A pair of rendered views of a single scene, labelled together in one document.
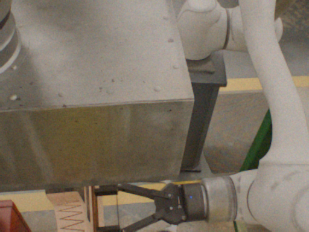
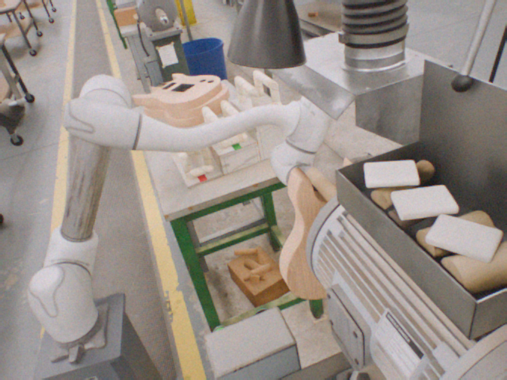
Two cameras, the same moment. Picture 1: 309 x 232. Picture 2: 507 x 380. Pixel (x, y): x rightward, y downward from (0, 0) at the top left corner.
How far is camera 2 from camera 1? 100 cm
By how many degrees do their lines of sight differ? 63
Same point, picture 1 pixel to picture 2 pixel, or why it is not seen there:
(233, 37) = (87, 262)
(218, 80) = (119, 299)
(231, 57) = not seen: outside the picture
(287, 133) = (281, 108)
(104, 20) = (322, 48)
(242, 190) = (299, 158)
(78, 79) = not seen: hidden behind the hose
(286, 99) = (259, 108)
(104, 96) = not seen: hidden behind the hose
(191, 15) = (64, 286)
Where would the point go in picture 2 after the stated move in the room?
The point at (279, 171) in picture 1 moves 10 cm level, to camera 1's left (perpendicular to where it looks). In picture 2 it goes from (304, 111) to (314, 127)
